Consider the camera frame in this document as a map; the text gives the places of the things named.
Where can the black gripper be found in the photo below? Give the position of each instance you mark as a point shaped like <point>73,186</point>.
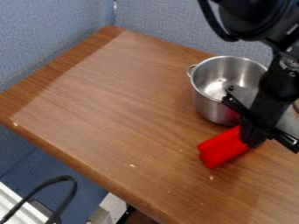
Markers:
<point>266,117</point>

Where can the red plastic block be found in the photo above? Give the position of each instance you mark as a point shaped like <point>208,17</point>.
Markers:
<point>219,149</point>

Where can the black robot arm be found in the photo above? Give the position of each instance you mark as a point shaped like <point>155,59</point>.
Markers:
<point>268,21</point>

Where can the metal pot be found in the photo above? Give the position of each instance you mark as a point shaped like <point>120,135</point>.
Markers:
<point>211,76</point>

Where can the white table frame part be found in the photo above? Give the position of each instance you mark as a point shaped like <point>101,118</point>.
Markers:
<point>109,211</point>

